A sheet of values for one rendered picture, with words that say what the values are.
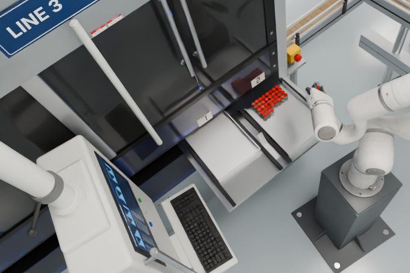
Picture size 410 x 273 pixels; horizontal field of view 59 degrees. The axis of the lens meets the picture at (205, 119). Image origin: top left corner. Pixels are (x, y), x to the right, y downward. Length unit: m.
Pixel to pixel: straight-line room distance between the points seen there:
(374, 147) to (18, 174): 1.13
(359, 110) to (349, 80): 1.91
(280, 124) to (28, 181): 1.28
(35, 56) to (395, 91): 1.04
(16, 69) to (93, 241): 0.54
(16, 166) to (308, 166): 2.17
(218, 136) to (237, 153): 0.14
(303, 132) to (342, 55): 1.52
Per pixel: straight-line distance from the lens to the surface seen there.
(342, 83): 3.13
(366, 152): 1.44
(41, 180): 1.02
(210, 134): 1.93
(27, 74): 1.20
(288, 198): 2.68
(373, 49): 2.72
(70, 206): 1.15
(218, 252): 1.79
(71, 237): 1.17
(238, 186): 1.79
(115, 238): 1.14
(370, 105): 1.23
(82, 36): 1.09
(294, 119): 1.92
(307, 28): 2.22
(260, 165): 1.82
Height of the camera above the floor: 2.56
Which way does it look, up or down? 58 degrees down
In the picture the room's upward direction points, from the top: 23 degrees counter-clockwise
